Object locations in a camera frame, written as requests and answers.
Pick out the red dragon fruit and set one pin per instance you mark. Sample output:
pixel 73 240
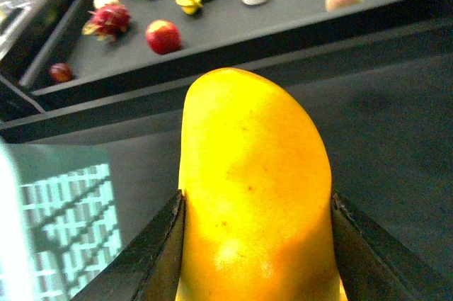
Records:
pixel 107 22

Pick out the black fruit tray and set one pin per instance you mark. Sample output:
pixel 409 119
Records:
pixel 222 33

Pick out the glass freezer case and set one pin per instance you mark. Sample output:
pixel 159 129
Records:
pixel 25 27

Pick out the red apple on tray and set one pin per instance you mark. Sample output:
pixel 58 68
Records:
pixel 163 37

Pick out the yellow starfruit front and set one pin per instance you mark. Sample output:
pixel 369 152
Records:
pixel 190 7

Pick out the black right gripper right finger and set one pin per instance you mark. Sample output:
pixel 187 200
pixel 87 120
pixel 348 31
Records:
pixel 374 265

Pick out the yellow mango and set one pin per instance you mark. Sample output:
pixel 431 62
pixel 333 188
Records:
pixel 257 182

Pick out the dark red plum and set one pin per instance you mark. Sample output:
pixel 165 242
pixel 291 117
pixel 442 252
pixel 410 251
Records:
pixel 61 72

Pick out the light blue plastic basket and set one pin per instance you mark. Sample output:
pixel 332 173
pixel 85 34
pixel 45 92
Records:
pixel 59 226

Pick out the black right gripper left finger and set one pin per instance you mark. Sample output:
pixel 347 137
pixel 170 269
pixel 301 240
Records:
pixel 148 268

